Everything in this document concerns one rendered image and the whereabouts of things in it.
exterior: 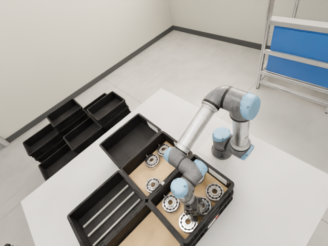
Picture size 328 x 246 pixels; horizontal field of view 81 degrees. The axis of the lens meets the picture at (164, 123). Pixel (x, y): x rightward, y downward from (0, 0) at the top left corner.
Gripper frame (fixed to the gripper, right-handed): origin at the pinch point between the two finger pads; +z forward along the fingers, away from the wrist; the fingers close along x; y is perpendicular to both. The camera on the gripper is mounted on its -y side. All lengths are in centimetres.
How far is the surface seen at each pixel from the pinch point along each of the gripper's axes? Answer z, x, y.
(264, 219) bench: 19.4, 34.4, 4.0
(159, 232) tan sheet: -0.5, -21.2, 12.4
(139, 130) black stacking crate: -3, -42, -62
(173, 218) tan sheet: 0.4, -13.9, 5.6
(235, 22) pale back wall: 58, 76, -308
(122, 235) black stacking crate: -7.2, -40.6, 14.7
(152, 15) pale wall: 26, -69, -385
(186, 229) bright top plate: -1.5, -5.9, 11.7
